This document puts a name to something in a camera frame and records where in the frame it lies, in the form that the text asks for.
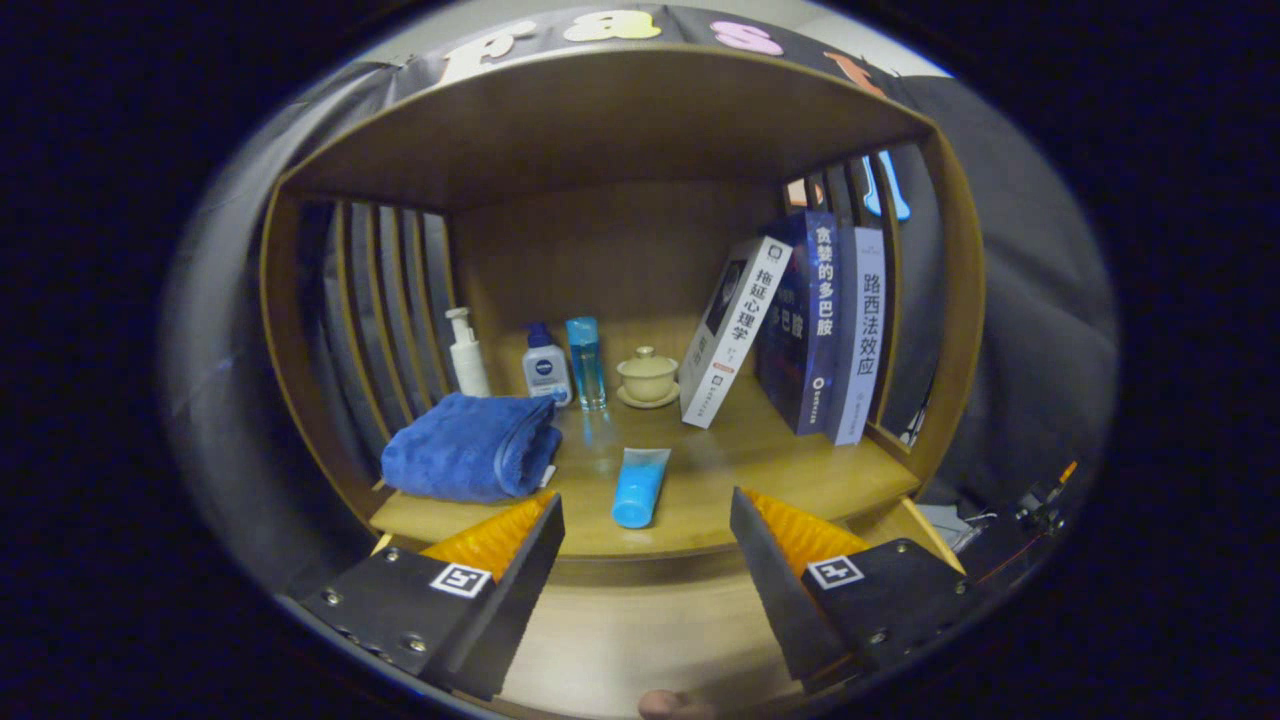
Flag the pale lilac book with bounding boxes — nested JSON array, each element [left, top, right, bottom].
[[826, 226, 887, 447]]

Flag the dark blue book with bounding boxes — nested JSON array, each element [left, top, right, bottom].
[[753, 209, 839, 437]]

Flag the white pump bottle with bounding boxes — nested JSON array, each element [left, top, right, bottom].
[[445, 307, 492, 399]]

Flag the black and orange clamp tool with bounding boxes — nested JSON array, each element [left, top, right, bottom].
[[1015, 460, 1081, 536]]

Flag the blue folded towel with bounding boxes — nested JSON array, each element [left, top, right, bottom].
[[380, 392, 564, 504]]

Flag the white bottle with blue cap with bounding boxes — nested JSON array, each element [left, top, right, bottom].
[[521, 322, 574, 408]]

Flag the wooden drawer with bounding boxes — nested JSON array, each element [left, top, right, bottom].
[[370, 497, 969, 719]]

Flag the clear blue bottle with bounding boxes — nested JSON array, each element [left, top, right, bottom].
[[565, 317, 608, 412]]

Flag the wooden countertop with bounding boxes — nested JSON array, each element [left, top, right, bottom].
[[368, 375, 921, 561]]

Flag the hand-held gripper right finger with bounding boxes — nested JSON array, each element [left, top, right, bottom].
[[729, 487, 989, 691]]

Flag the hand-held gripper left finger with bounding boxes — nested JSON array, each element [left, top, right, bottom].
[[283, 493, 567, 701]]

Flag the wooden cabinet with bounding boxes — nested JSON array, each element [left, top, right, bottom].
[[258, 42, 986, 561]]

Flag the thin red cable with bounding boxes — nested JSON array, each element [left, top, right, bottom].
[[978, 530, 1046, 586]]

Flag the white book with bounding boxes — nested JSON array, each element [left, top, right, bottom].
[[679, 236, 794, 430]]

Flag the blue cosmetic tube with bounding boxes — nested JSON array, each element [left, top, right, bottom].
[[611, 447, 673, 530]]

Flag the beige lidded teacup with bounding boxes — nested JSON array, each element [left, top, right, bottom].
[[615, 346, 682, 410]]

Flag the black backdrop cloth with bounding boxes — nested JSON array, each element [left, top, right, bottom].
[[160, 5, 1119, 601]]

